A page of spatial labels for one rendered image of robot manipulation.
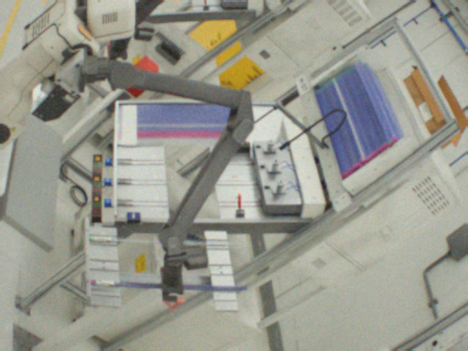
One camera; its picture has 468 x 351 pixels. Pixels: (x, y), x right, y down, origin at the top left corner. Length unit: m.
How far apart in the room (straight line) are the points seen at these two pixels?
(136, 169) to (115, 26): 0.87
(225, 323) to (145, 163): 0.78
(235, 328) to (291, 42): 1.60
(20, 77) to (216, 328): 1.52
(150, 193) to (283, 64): 1.53
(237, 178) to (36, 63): 1.04
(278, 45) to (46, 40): 2.08
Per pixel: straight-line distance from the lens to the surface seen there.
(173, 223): 2.09
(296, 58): 3.98
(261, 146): 2.85
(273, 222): 2.64
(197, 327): 3.13
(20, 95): 2.24
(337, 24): 3.90
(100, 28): 2.08
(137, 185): 2.72
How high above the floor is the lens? 2.09
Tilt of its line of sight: 22 degrees down
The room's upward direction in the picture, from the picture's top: 55 degrees clockwise
